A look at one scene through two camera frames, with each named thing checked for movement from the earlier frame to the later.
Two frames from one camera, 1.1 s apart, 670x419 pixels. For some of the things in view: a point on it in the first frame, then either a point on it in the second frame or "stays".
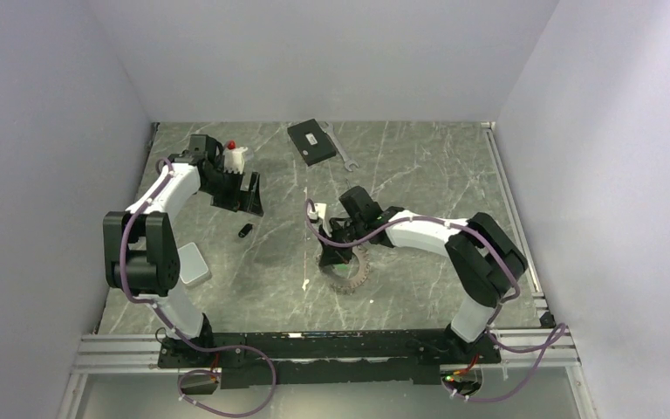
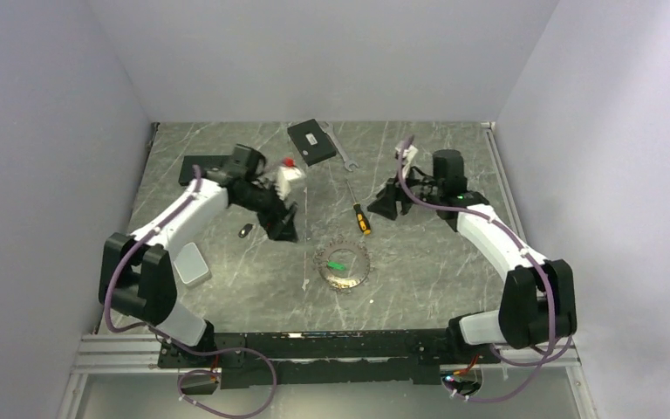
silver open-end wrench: (329, 131) stays
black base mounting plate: (259, 356) stays
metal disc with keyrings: (343, 285) stays
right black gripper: (334, 255) → (386, 205)
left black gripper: (242, 200) → (286, 231)
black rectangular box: (311, 141) stays
